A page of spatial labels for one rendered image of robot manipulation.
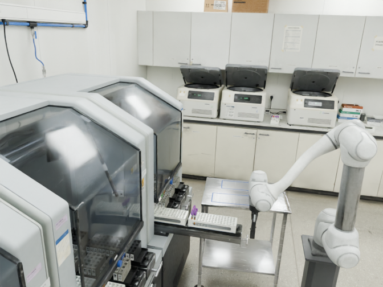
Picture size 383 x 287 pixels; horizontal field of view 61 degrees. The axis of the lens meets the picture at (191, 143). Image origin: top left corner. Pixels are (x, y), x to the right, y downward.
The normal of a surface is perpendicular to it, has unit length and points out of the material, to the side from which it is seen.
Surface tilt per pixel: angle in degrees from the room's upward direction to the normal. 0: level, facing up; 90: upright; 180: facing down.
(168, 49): 90
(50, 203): 29
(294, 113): 90
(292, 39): 90
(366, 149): 84
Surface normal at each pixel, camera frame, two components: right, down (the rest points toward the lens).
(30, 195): 0.51, -0.77
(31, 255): 0.98, 0.10
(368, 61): -0.21, 0.31
